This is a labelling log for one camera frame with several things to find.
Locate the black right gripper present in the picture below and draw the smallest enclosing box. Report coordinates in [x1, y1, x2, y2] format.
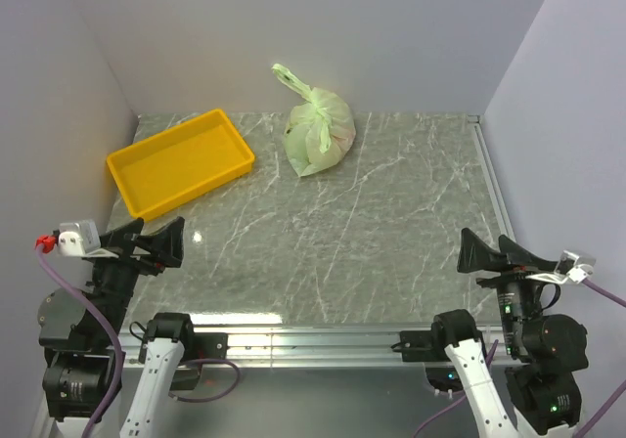
[457, 223, 557, 352]

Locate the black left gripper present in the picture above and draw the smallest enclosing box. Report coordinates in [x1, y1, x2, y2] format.
[83, 213, 183, 341]

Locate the green plastic bag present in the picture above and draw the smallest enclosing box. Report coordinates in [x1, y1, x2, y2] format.
[272, 64, 356, 177]

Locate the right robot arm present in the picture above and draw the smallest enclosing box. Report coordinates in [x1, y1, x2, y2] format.
[430, 228, 595, 437]

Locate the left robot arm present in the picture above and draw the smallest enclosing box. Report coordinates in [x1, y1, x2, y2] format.
[35, 217, 198, 437]

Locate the yellow plastic tray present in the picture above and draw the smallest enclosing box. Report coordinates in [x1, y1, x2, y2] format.
[107, 109, 255, 221]

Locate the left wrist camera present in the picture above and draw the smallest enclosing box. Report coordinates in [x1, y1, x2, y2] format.
[35, 220, 101, 257]

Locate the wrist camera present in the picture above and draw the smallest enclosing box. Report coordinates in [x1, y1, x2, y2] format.
[35, 220, 101, 257]
[555, 249, 597, 285]

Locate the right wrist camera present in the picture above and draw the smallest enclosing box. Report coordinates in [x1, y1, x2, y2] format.
[555, 249, 597, 285]

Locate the aluminium side rail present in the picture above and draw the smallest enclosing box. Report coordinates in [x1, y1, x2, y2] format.
[467, 115, 515, 241]

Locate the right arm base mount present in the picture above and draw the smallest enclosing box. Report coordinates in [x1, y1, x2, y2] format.
[390, 330, 463, 398]

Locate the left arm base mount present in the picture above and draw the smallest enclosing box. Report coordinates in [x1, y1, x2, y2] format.
[174, 332, 228, 391]

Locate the aluminium front rail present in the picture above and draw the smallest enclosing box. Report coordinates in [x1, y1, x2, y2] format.
[116, 323, 510, 371]

